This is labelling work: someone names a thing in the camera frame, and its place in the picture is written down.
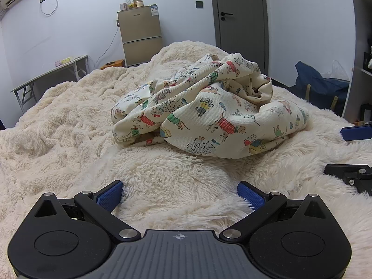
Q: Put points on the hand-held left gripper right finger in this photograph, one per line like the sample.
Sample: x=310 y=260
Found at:
x=251 y=196

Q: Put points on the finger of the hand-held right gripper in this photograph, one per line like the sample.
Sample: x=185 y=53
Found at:
x=356 y=177
x=357 y=133

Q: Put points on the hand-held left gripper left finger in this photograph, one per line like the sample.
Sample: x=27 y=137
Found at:
x=109 y=197

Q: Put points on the cream animal print pajama pants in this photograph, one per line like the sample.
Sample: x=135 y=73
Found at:
x=203 y=107

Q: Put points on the blue bag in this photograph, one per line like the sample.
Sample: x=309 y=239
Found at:
x=316 y=88

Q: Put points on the clear plastic bag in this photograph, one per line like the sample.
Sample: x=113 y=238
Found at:
x=340 y=71

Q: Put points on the cream fluffy blanket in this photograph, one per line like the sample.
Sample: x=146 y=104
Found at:
x=72 y=136

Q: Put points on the white shelf unit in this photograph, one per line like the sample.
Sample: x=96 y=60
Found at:
x=359 y=29

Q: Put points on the orange box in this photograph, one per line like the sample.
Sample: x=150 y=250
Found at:
x=113 y=64

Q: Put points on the grey folding table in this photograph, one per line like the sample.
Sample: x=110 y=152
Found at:
x=49 y=72

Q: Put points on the yellow tissue box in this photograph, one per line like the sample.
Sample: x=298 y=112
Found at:
x=66 y=60

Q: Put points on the grey door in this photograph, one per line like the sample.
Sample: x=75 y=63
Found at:
x=241 y=35

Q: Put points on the gold two-door fridge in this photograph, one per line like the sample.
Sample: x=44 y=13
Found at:
x=139 y=35

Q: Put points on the pink box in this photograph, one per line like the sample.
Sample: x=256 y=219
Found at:
x=124 y=6

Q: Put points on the glass jar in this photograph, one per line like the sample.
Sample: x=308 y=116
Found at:
x=139 y=3

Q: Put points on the dark wall switch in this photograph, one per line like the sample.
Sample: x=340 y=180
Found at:
x=199 y=4

